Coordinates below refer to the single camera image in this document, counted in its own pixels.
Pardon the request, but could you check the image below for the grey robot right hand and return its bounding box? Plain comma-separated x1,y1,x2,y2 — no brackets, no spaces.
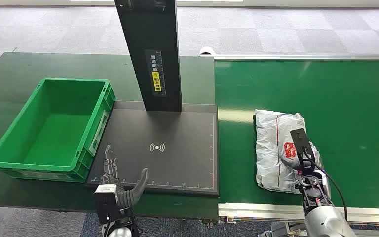
280,141,324,178

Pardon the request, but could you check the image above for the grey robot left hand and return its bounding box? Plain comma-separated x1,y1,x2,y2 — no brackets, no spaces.
102,145,149,209

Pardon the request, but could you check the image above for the grey plastic mailer package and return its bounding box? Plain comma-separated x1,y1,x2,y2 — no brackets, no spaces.
254,109,324,195

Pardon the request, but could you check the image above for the green conveyor belt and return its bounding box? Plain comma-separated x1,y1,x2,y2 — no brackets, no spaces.
214,60,379,210

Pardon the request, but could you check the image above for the black plate on right wrist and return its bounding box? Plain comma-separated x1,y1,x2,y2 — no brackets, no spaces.
290,128,316,164

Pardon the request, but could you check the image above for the white crate side label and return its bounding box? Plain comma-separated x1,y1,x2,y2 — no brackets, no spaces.
89,109,110,156

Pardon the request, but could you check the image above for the green plastic crate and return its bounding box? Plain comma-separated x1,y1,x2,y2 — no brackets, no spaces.
0,77,116,183

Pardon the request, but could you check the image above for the black and yellow column label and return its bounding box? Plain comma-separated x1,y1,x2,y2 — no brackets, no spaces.
145,49,167,98

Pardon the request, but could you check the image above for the black scanner column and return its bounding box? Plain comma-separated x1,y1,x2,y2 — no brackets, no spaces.
114,0,183,113

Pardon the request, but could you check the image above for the dark green table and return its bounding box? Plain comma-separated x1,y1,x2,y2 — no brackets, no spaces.
0,51,220,220

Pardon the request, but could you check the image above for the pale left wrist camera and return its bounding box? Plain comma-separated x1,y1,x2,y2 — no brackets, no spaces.
93,184,122,225

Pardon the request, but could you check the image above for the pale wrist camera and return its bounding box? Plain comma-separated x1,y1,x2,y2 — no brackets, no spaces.
93,184,122,225
316,170,332,200

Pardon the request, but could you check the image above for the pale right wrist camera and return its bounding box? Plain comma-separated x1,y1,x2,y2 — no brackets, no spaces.
316,170,332,200

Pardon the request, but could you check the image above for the black scanner base plate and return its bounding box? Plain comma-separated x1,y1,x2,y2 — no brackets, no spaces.
86,100,220,197

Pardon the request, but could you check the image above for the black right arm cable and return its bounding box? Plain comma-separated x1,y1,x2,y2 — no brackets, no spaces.
302,154,349,221

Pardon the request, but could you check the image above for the aluminium conveyor side rail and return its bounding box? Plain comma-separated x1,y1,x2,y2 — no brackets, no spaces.
218,202,379,226
200,54,379,62

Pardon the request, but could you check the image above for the metal conveyor support frame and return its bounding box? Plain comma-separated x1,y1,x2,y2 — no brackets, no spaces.
258,222,379,237

